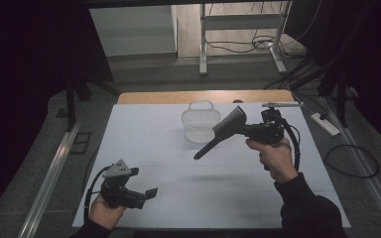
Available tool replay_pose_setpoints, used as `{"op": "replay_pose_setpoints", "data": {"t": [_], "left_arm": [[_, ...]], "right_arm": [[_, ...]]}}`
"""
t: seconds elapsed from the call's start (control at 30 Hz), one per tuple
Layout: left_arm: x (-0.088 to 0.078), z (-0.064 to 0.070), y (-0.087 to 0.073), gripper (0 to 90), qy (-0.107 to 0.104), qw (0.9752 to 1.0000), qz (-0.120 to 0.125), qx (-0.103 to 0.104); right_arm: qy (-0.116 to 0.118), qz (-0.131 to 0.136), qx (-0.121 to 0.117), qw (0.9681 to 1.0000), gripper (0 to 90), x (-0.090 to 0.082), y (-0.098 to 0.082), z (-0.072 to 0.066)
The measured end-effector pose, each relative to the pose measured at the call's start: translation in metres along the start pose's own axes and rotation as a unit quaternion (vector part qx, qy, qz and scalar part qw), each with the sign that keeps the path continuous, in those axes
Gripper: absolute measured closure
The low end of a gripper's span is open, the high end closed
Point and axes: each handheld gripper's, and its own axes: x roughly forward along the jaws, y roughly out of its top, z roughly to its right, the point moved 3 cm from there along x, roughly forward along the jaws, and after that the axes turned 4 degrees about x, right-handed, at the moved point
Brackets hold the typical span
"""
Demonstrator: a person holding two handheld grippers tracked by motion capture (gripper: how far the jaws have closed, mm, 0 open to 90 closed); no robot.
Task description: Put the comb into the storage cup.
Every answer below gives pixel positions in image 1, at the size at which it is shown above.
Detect black stand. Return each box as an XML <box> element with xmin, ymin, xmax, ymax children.
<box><xmin>318</xmin><ymin>63</ymin><xmax>351</xmax><ymax>129</ymax></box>
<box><xmin>63</xmin><ymin>77</ymin><xmax>124</xmax><ymax>133</ymax></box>

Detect aluminium rail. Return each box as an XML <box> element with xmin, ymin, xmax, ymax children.
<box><xmin>17</xmin><ymin>119</ymin><xmax>82</xmax><ymax>238</ymax></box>
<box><xmin>319</xmin><ymin>95</ymin><xmax>381</xmax><ymax>238</ymax></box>

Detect white metal desk frame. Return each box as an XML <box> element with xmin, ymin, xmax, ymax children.
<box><xmin>198</xmin><ymin>0</ymin><xmax>293</xmax><ymax>76</ymax></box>

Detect white plastic basket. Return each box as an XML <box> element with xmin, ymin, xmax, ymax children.
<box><xmin>181</xmin><ymin>99</ymin><xmax>222</xmax><ymax>145</ymax></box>

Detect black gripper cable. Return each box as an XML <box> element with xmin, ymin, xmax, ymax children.
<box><xmin>277</xmin><ymin>116</ymin><xmax>303</xmax><ymax>174</ymax></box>
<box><xmin>82</xmin><ymin>165</ymin><xmax>113</xmax><ymax>224</ymax></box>

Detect white cable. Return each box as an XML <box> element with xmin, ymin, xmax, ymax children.
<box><xmin>288</xmin><ymin>84</ymin><xmax>319</xmax><ymax>116</ymax></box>

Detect tangled black floor cables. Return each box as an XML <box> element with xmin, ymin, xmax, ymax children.
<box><xmin>204</xmin><ymin>32</ymin><xmax>308</xmax><ymax>61</ymax></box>

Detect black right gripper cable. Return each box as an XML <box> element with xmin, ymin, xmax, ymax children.
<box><xmin>277</xmin><ymin>116</ymin><xmax>303</xmax><ymax>174</ymax></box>

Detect person's left hand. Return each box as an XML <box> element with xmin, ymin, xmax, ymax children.
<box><xmin>87</xmin><ymin>192</ymin><xmax>129</xmax><ymax>231</ymax></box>

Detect white table mat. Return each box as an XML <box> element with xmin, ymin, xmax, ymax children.
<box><xmin>71</xmin><ymin>101</ymin><xmax>352</xmax><ymax>230</ymax></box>

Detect white power strip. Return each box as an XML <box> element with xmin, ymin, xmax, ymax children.
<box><xmin>310</xmin><ymin>112</ymin><xmax>341</xmax><ymax>138</ymax></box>

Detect black looped floor cable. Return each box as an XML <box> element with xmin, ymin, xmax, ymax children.
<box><xmin>322</xmin><ymin>144</ymin><xmax>381</xmax><ymax>179</ymax></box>

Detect person's right hand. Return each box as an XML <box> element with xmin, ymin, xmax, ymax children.
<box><xmin>245</xmin><ymin>136</ymin><xmax>300</xmax><ymax>185</ymax></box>

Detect wooden table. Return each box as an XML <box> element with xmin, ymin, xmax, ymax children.
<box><xmin>117</xmin><ymin>88</ymin><xmax>295</xmax><ymax>106</ymax></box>

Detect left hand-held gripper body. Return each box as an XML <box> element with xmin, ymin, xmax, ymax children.
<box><xmin>99</xmin><ymin>159</ymin><xmax>146</xmax><ymax>210</ymax></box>

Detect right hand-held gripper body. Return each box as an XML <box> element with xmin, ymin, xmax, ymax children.
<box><xmin>248</xmin><ymin>101</ymin><xmax>306</xmax><ymax>147</ymax></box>

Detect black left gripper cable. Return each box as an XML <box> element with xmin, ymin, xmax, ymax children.
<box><xmin>82</xmin><ymin>165</ymin><xmax>113</xmax><ymax>224</ymax></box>

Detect grey wall panel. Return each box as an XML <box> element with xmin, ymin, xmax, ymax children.
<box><xmin>88</xmin><ymin>4</ymin><xmax>179</xmax><ymax>58</ymax></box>

